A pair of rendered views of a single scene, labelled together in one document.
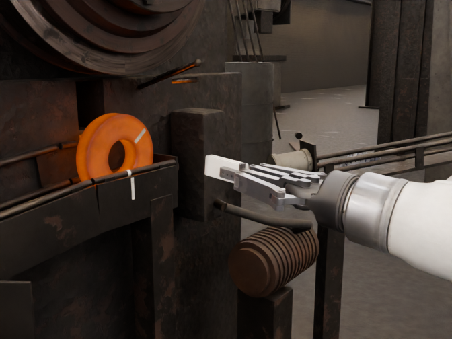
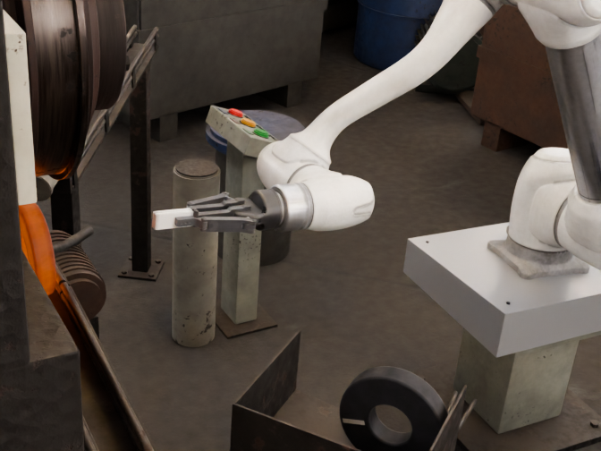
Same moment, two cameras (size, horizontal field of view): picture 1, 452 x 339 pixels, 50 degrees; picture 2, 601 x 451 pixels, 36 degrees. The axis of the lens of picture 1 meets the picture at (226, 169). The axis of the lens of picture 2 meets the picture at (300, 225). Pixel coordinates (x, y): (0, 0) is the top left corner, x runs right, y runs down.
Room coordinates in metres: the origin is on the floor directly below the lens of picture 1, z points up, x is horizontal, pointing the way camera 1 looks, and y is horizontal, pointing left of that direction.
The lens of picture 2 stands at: (-0.02, 1.25, 1.50)
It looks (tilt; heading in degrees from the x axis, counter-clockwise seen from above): 28 degrees down; 291
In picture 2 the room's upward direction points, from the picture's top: 5 degrees clockwise
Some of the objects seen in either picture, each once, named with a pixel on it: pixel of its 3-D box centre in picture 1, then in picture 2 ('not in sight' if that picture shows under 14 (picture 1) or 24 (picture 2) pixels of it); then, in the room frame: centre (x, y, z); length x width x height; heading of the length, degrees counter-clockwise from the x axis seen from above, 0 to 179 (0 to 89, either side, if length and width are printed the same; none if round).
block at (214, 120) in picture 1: (197, 163); not in sight; (1.04, 0.06, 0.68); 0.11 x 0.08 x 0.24; 53
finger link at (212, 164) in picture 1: (224, 169); (173, 219); (0.70, 0.00, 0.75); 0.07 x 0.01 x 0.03; 53
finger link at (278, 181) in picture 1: (272, 185); (222, 216); (0.64, -0.06, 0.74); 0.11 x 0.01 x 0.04; 54
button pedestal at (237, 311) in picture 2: not in sight; (242, 222); (0.94, -0.80, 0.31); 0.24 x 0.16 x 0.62; 143
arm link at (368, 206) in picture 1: (376, 210); (286, 207); (0.56, -0.18, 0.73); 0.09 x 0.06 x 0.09; 143
